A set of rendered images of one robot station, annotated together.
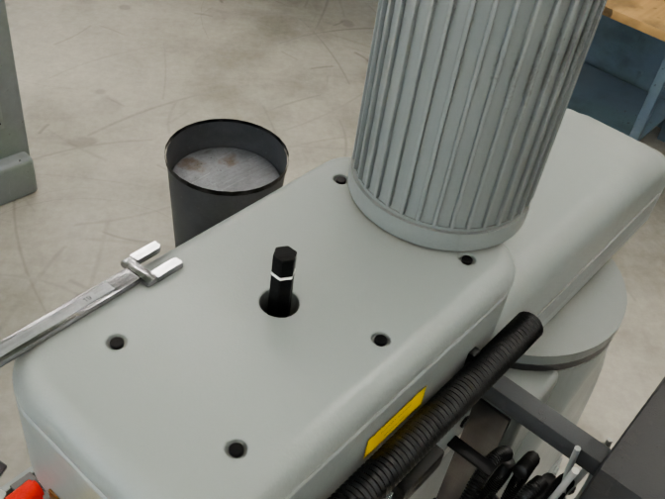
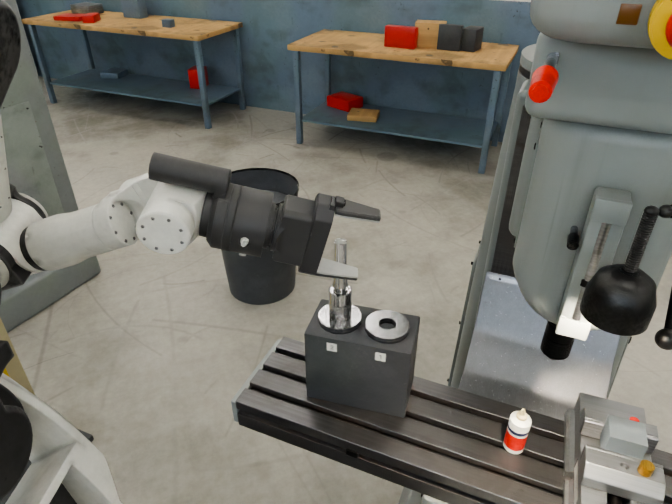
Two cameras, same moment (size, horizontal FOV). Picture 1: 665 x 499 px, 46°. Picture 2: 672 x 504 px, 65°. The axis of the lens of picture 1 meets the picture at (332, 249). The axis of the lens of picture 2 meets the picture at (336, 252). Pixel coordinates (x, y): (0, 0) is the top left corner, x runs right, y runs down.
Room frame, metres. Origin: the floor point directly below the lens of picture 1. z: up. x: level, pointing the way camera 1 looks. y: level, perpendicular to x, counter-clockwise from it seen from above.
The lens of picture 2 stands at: (-0.07, 0.54, 1.83)
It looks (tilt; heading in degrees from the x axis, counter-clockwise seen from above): 33 degrees down; 348
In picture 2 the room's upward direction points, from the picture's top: straight up
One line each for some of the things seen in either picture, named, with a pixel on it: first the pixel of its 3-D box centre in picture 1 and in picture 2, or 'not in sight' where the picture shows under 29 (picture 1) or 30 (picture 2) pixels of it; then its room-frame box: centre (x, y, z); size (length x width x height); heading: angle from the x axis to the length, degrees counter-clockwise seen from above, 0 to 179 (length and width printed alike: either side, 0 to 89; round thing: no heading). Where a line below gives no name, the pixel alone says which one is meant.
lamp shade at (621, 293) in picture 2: not in sight; (621, 292); (0.32, 0.14, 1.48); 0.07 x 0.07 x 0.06
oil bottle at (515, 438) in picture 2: not in sight; (518, 428); (0.52, 0.05, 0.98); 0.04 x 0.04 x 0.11
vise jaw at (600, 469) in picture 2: not in sight; (621, 474); (0.37, -0.05, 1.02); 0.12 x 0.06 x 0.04; 57
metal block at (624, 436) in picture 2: not in sight; (622, 440); (0.41, -0.08, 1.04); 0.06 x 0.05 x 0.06; 57
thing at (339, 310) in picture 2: not in sight; (340, 304); (0.75, 0.36, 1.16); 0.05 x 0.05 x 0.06
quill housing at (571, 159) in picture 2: not in sight; (597, 211); (0.50, 0.04, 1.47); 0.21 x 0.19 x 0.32; 55
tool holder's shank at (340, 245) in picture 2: not in sight; (340, 265); (0.75, 0.36, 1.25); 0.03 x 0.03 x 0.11
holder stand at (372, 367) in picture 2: not in sight; (362, 355); (0.73, 0.32, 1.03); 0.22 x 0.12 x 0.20; 62
